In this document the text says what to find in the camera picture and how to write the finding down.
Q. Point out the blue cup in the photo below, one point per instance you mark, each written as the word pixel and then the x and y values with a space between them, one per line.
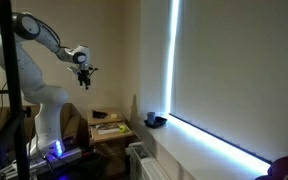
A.
pixel 151 118

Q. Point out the aluminium robot base rails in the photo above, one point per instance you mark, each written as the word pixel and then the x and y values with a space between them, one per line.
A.
pixel 67 156

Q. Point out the white radiator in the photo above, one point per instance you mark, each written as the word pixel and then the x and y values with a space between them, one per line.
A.
pixel 147 165

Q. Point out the dark blue plastic tray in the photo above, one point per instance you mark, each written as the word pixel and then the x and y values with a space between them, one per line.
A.
pixel 157 123

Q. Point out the light wooden drawer unit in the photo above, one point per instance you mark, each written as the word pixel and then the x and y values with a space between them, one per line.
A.
pixel 71 121

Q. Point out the wrist camera with blue plug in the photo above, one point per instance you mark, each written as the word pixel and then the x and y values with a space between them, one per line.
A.
pixel 74 69

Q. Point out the colourful magazine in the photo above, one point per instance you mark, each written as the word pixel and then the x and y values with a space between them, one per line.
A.
pixel 107 128

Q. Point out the black sock with grey trim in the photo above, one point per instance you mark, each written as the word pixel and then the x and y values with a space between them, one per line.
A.
pixel 99 114

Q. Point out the black metal stand pole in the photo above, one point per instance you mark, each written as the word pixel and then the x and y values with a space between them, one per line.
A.
pixel 12 83

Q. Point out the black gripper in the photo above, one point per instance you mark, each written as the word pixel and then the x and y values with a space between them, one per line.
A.
pixel 84 75

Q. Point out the open wooden drawer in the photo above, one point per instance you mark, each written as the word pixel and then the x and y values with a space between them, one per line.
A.
pixel 112 135

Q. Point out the light wooden drawer cabinet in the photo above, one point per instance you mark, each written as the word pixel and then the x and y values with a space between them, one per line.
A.
pixel 105 120

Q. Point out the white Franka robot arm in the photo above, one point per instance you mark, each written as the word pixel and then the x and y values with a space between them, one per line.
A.
pixel 30 76

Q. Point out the grey roller window blind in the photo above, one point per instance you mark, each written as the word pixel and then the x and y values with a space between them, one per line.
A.
pixel 237 73

